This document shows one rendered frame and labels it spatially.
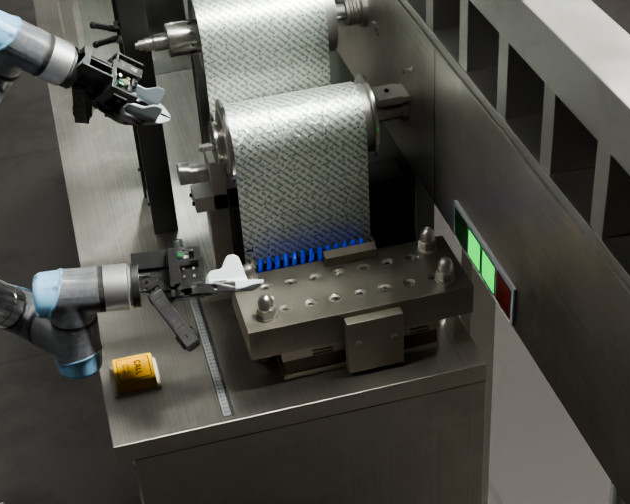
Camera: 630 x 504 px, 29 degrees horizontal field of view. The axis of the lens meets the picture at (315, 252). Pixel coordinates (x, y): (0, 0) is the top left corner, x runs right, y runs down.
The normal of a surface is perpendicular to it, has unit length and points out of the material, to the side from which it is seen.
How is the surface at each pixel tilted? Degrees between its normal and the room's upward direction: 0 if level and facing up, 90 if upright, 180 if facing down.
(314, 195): 90
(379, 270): 0
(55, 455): 0
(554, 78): 90
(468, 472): 90
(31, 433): 0
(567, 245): 90
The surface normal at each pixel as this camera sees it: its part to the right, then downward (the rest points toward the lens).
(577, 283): -0.97, 0.19
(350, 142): 0.25, 0.56
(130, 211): -0.06, -0.81
